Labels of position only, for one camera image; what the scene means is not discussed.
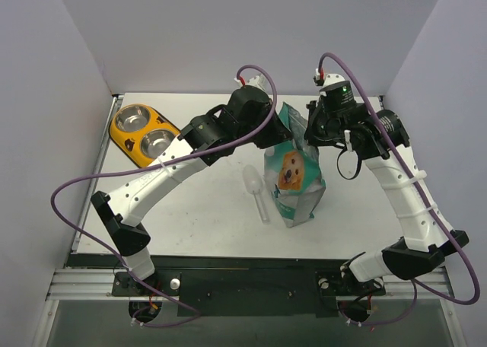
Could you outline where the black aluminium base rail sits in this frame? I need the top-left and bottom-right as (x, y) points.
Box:
(47, 254), (434, 320)

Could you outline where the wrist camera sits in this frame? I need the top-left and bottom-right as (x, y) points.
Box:
(234, 75), (267, 91)
(314, 68), (345, 91)

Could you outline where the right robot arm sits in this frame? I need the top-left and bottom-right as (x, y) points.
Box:
(304, 74), (469, 283)

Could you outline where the green pet food bag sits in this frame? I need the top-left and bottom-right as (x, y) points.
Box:
(263, 103), (326, 228)

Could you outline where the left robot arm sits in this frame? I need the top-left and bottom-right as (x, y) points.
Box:
(91, 85), (291, 281)

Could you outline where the clear plastic scoop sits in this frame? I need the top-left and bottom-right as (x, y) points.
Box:
(243, 165), (270, 224)

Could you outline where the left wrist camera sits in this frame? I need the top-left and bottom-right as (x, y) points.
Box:
(234, 75), (267, 91)

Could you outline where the yellow double pet bowl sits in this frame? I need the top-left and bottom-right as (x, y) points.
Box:
(109, 103), (180, 168)

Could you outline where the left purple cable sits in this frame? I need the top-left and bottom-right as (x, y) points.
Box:
(50, 64), (277, 329)

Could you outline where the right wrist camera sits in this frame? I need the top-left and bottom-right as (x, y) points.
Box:
(314, 68), (345, 91)

